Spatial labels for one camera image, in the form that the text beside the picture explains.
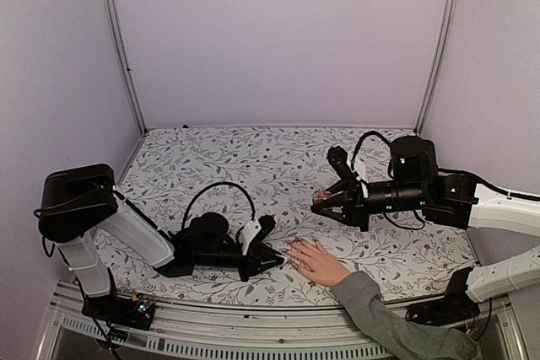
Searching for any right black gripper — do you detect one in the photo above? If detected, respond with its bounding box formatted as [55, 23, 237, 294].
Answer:
[311, 178, 427, 232]

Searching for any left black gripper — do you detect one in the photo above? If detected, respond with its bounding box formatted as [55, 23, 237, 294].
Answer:
[194, 243, 284, 283]

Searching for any glitter nail polish bottle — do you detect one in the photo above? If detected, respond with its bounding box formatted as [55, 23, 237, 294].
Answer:
[312, 189, 332, 204]

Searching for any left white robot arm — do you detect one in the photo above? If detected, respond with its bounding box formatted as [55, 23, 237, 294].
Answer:
[34, 164, 284, 321]

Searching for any grey sleeved forearm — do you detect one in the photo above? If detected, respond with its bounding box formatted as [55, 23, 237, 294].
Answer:
[331, 271, 482, 359]

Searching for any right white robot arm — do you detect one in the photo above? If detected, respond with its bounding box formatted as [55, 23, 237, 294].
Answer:
[311, 132, 539, 323]

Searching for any person's bare hand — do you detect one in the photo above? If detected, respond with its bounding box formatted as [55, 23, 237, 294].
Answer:
[284, 239, 351, 287]

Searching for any floral patterned table mat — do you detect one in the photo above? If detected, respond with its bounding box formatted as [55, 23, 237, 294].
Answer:
[94, 127, 477, 307]

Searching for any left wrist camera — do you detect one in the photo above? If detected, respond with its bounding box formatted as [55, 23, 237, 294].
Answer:
[235, 215, 276, 256]

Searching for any right black looped cable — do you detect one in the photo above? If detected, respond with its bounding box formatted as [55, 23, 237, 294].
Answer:
[353, 129, 397, 167]

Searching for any black looped cable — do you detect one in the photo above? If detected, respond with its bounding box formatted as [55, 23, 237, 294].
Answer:
[181, 181, 257, 234]
[353, 129, 397, 167]

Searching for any left black looped cable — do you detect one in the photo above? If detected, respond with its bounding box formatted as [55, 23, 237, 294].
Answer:
[181, 181, 257, 234]

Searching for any slotted metal front rail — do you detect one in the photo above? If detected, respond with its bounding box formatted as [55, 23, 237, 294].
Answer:
[37, 292, 528, 360]

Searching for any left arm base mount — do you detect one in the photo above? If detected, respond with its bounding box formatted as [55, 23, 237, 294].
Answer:
[82, 270, 155, 331]

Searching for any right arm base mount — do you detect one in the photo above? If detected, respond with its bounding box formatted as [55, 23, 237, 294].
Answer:
[405, 267, 480, 326]

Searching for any right aluminium frame post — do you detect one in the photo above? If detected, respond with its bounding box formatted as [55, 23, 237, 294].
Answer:
[414, 0, 458, 135]

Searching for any aluminium frame post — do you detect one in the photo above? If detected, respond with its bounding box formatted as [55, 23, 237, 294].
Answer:
[414, 0, 458, 135]
[103, 0, 149, 137]

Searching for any left aluminium frame post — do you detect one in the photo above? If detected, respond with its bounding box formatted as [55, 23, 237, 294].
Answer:
[103, 0, 149, 137]

